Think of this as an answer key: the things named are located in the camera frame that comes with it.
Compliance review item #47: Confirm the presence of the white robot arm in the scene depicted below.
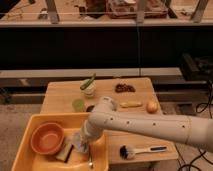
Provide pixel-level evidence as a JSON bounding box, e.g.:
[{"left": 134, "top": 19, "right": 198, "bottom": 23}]
[{"left": 80, "top": 97, "right": 213, "bottom": 153}]

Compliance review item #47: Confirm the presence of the light blue towel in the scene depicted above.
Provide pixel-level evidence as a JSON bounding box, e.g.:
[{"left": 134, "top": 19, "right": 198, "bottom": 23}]
[{"left": 72, "top": 132, "right": 89, "bottom": 154}]

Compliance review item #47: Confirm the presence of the bunch of dark grapes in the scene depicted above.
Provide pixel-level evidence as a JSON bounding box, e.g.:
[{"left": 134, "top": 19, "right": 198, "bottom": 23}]
[{"left": 115, "top": 84, "right": 135, "bottom": 93}]

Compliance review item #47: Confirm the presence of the wooden table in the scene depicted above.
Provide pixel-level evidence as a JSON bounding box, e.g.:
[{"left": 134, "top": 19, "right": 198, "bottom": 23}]
[{"left": 41, "top": 78, "right": 178, "bottom": 171}]

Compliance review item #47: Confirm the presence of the orange bowl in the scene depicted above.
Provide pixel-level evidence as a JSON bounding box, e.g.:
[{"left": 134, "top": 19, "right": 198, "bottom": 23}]
[{"left": 30, "top": 122, "right": 65, "bottom": 155}]

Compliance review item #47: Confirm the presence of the green vegetable in cup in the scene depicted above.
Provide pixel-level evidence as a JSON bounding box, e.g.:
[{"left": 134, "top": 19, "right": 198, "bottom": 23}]
[{"left": 80, "top": 73, "right": 96, "bottom": 90}]

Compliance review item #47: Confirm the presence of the dish brush with white handle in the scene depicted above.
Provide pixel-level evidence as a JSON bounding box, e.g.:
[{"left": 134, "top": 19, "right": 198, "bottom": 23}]
[{"left": 120, "top": 145, "right": 167, "bottom": 160}]

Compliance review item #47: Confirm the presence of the brown sponge block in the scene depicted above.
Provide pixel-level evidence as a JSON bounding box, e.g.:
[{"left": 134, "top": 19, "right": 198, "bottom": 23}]
[{"left": 55, "top": 136, "right": 73, "bottom": 162}]

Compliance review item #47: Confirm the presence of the black equipment box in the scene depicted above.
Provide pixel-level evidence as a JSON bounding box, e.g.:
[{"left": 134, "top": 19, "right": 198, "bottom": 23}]
[{"left": 180, "top": 54, "right": 213, "bottom": 81}]

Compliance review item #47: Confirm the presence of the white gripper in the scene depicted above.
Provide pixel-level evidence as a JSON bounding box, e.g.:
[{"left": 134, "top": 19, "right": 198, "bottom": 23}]
[{"left": 80, "top": 120, "right": 100, "bottom": 145}]

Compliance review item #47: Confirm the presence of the yellow onion toy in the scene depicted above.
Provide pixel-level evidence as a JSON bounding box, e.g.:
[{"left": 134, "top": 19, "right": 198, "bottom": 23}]
[{"left": 146, "top": 101, "right": 158, "bottom": 113}]

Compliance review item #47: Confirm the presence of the small dark round dish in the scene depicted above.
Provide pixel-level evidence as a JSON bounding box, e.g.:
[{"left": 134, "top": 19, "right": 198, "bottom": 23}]
[{"left": 86, "top": 105, "right": 94, "bottom": 112}]

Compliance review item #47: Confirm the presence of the green cup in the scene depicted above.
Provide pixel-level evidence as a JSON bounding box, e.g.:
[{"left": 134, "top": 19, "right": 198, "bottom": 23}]
[{"left": 72, "top": 99, "right": 85, "bottom": 112}]

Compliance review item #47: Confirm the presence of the yellow plastic tray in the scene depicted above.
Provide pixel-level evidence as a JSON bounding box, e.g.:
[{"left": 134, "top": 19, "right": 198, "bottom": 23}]
[{"left": 11, "top": 113, "right": 108, "bottom": 171}]

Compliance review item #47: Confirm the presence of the black cable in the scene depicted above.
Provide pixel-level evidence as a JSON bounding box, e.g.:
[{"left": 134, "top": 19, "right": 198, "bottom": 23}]
[{"left": 173, "top": 79, "right": 213, "bottom": 171}]

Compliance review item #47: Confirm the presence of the silver fork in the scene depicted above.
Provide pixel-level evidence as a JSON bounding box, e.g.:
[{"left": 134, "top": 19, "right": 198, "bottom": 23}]
[{"left": 88, "top": 150, "right": 94, "bottom": 169}]

